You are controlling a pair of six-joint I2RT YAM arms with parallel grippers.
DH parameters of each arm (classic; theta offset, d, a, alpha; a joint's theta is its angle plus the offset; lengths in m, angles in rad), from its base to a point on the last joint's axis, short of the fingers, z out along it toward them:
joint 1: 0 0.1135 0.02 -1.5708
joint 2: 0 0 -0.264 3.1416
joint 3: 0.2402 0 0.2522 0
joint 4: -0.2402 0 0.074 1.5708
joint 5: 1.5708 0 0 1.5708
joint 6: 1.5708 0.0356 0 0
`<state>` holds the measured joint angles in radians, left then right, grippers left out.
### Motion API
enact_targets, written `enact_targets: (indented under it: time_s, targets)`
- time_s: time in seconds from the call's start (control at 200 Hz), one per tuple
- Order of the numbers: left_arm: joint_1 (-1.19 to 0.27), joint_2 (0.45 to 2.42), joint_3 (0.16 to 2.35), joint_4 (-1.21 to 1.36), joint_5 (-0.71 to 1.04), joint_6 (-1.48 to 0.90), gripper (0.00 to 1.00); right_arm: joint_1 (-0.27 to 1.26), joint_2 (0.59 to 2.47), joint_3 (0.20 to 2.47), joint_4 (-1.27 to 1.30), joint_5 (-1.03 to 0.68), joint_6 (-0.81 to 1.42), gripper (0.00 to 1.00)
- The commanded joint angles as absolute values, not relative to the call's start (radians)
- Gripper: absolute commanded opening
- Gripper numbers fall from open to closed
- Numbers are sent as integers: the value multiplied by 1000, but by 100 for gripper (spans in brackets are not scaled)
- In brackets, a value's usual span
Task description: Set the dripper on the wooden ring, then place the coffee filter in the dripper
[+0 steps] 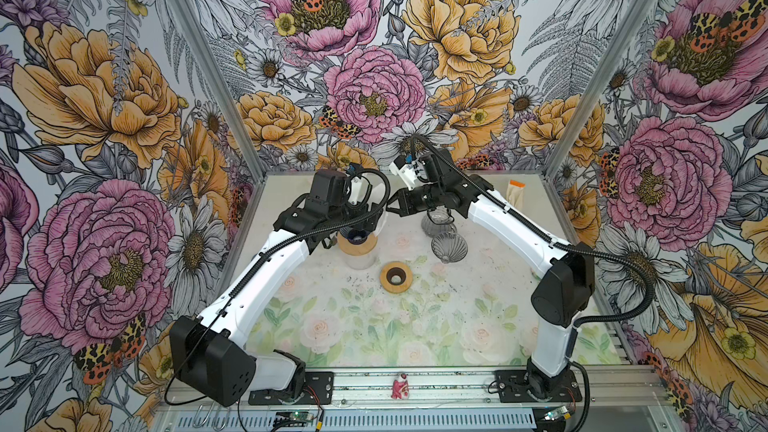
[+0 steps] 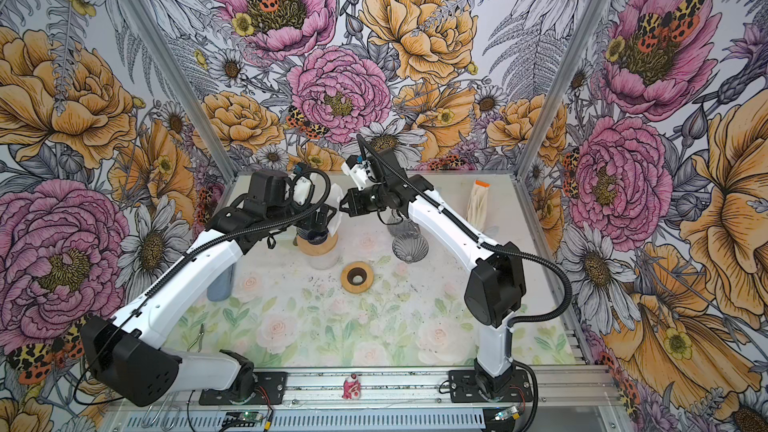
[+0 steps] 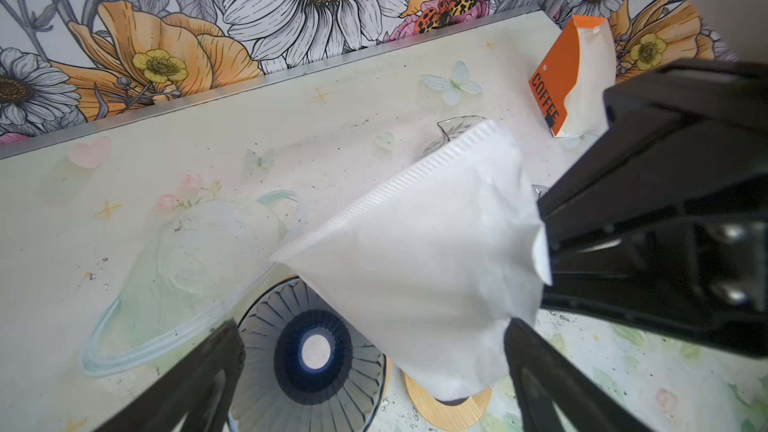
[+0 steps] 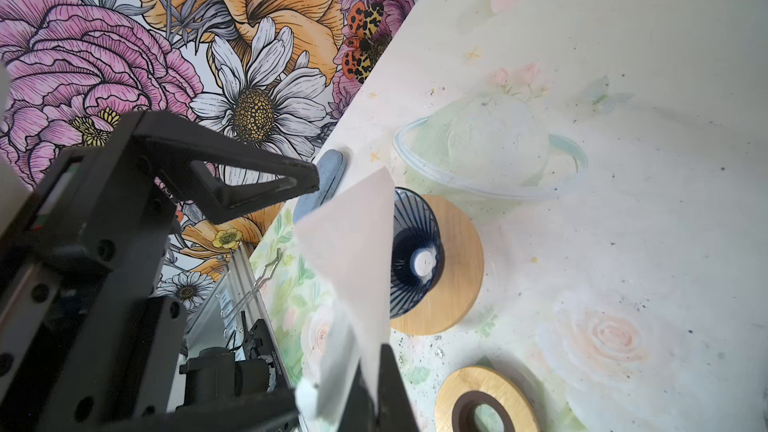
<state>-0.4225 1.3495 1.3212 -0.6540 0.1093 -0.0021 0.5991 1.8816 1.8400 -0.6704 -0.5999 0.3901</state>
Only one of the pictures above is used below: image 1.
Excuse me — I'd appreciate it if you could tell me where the aluminium corner post left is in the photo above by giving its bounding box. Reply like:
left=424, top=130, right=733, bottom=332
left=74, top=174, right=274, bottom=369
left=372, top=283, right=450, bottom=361
left=167, top=0, right=266, bottom=185

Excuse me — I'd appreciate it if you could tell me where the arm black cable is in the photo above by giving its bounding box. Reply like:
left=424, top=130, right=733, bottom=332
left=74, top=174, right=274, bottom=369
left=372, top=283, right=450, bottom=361
left=163, top=166, right=392, bottom=409
left=407, top=134, right=656, bottom=432

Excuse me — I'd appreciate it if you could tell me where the grey ribbed glass dripper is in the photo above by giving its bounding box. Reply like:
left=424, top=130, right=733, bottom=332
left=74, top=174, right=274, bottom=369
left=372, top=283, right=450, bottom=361
left=431, top=232, right=468, bottom=264

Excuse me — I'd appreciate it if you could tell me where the wooden dripper ring stand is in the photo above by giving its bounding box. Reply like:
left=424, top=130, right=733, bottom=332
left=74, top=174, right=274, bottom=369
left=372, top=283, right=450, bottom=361
left=338, top=232, right=378, bottom=257

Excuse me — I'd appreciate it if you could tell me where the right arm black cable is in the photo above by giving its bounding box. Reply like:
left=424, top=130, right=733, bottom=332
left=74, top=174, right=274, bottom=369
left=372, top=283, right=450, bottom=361
left=407, top=134, right=656, bottom=432

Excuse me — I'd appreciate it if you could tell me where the aluminium corner post right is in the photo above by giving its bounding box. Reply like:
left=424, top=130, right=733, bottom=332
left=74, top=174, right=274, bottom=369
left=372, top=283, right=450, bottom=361
left=543, top=0, right=658, bottom=178

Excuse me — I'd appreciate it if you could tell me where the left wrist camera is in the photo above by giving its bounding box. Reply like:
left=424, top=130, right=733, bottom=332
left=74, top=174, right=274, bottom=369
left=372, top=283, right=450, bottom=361
left=305, top=169, right=349, bottom=217

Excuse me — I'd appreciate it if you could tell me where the aluminium front rail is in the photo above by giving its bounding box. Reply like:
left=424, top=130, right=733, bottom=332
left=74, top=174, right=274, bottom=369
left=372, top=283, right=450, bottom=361
left=151, top=365, right=684, bottom=431

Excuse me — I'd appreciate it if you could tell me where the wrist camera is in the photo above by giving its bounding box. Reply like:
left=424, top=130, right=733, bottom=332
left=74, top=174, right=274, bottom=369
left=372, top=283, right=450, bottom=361
left=305, top=169, right=349, bottom=217
left=388, top=155, right=427, bottom=190

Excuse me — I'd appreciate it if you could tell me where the pink small figurine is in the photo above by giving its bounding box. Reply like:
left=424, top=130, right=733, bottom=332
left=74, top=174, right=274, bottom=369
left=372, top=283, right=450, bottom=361
left=391, top=373, right=410, bottom=400

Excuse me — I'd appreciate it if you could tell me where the grey ribbed glass pitcher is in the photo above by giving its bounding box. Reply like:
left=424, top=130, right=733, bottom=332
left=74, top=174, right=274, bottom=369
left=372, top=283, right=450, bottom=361
left=421, top=206, right=457, bottom=238

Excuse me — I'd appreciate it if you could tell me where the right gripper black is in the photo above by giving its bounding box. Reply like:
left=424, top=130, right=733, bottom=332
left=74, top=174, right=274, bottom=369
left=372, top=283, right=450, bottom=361
left=382, top=180, right=445, bottom=216

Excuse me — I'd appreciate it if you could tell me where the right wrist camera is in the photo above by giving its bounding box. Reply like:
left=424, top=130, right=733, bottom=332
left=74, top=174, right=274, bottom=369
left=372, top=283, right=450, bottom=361
left=388, top=155, right=427, bottom=190

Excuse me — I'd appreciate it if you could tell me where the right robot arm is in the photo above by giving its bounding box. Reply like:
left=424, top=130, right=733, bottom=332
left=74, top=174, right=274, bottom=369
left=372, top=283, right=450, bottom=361
left=388, top=152, right=595, bottom=401

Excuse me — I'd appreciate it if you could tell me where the blue glass dripper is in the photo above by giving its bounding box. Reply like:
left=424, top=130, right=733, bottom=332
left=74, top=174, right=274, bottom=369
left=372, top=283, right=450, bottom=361
left=342, top=228, right=371, bottom=246

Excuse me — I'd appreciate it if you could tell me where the aluminium corner post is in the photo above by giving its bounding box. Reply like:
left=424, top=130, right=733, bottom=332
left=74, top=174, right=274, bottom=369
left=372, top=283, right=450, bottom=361
left=543, top=0, right=658, bottom=178
left=167, top=0, right=266, bottom=185

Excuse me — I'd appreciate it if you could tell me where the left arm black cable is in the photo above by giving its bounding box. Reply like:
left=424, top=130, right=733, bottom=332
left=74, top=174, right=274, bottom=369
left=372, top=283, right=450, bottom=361
left=163, top=166, right=392, bottom=409

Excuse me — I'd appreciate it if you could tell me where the orange coffee filter pack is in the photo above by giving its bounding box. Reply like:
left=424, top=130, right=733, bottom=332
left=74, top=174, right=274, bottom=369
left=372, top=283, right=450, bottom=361
left=505, top=180, right=526, bottom=209

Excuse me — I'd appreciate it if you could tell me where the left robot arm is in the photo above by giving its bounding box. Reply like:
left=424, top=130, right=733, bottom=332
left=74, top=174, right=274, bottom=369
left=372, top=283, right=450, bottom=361
left=169, top=201, right=385, bottom=407

